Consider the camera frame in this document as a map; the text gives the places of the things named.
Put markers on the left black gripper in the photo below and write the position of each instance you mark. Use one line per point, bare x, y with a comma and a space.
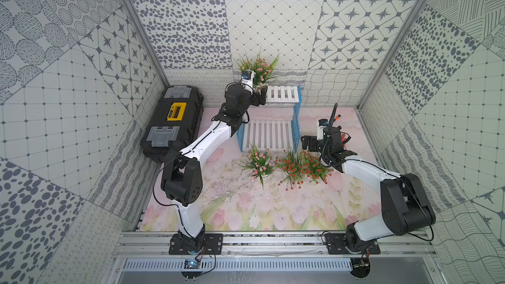
260, 96

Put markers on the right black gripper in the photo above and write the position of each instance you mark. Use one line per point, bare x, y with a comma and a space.
313, 140

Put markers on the red flower pot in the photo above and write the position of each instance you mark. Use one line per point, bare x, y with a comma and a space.
293, 168
314, 169

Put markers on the pink flower pot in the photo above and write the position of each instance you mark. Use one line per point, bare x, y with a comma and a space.
262, 68
260, 164

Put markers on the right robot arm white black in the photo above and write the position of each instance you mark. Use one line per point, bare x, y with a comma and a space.
405, 206

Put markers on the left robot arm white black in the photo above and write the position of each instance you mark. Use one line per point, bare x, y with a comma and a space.
181, 175

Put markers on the blue white two-tier rack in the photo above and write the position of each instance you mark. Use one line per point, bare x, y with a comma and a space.
275, 128

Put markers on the black yellow toolbox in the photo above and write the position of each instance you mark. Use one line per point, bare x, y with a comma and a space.
175, 122

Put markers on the floral pink table mat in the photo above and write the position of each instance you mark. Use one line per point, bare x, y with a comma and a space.
233, 201

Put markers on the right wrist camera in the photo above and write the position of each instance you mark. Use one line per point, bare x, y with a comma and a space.
322, 123

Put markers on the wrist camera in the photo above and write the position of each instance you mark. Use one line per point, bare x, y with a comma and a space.
247, 77
322, 123

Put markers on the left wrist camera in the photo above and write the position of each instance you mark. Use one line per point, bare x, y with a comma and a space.
247, 77

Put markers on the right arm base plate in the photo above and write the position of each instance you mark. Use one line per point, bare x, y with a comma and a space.
342, 244

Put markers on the aluminium rail frame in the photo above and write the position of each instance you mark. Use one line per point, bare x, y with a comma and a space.
273, 257

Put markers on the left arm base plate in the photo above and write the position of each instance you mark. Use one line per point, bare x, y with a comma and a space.
181, 244

